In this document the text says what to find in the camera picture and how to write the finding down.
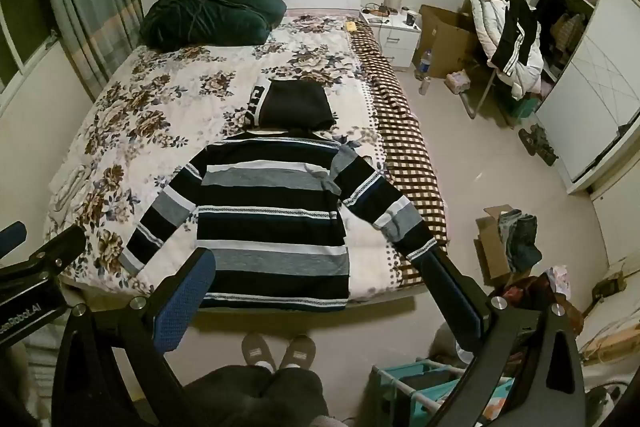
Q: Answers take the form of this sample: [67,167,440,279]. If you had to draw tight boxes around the white wardrobe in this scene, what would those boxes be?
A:
[524,0,640,196]

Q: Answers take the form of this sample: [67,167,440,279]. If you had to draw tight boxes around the dark red bag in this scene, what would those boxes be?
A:
[492,273,584,339]

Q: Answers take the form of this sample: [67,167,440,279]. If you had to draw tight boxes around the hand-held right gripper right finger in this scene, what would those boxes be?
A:
[417,249,587,427]

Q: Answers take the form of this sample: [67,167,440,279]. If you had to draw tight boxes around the striped hooded sweater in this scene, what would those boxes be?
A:
[120,78,449,313]

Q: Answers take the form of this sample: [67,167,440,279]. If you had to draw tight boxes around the dark hanging clothes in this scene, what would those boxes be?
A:
[535,0,587,54]

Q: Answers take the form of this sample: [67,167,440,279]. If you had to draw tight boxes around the brown checked blanket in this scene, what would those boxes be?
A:
[347,24,449,288]

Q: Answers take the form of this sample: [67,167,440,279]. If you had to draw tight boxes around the white nightstand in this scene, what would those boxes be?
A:
[359,4,424,70]

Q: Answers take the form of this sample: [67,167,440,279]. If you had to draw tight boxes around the pink tissue pack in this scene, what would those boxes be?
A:
[444,70,471,94]

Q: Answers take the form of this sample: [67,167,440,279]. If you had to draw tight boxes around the black jacket with white stripes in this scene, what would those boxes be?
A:
[487,0,539,78]

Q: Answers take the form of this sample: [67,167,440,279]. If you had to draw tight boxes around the large cardboard box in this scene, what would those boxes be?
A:
[412,4,485,78]

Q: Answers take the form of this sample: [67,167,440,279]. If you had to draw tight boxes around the metal folding chair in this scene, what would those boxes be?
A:
[459,62,503,120]

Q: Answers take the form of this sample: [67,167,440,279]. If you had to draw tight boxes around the teal storage rack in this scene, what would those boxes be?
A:
[370,358,502,427]

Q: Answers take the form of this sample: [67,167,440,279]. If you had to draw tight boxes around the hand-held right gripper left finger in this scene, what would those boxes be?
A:
[52,248,217,427]

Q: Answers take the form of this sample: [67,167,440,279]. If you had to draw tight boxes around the floral bed blanket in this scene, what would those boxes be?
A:
[44,13,417,304]

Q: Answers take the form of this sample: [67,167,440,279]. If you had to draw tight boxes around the striped cloth pile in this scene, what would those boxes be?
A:
[465,0,544,101]

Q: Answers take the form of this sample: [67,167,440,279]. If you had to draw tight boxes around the folded jeans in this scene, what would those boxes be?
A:
[497,209,544,274]

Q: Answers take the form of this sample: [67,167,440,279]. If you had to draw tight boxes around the grey slipper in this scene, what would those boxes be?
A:
[278,334,317,371]
[241,333,275,373]

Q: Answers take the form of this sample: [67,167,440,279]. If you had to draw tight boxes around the plastic water bottle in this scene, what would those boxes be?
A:
[418,49,435,96]

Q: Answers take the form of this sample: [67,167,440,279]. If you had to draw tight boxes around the small cardboard box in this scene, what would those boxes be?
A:
[474,204,545,289]

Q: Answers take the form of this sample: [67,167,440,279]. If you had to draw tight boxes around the person's dark pants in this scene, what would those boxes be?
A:
[179,363,329,427]

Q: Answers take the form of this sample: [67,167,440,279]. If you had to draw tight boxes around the dark shoes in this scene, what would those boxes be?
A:
[517,124,559,166]

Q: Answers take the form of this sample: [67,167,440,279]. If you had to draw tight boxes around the window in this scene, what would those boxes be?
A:
[0,0,62,110]

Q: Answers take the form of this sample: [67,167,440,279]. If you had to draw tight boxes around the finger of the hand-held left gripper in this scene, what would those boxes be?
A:
[0,221,28,258]
[0,225,87,282]

